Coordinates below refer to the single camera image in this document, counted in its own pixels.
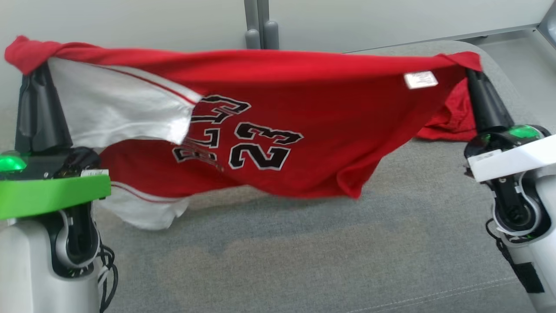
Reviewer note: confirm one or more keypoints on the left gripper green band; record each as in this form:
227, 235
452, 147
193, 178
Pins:
47, 193

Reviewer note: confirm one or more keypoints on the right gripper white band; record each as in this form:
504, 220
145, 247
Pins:
512, 161

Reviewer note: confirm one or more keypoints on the red shorts white stripe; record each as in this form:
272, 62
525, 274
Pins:
451, 121

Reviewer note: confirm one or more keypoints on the red white jersey shirt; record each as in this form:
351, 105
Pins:
325, 108

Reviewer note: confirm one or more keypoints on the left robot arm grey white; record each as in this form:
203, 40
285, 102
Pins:
26, 269

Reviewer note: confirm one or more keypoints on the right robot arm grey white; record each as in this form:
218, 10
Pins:
547, 208

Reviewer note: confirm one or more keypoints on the grey metal frame rail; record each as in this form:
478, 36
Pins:
548, 24

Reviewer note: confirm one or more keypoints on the grey double partition post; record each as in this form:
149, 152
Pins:
256, 17

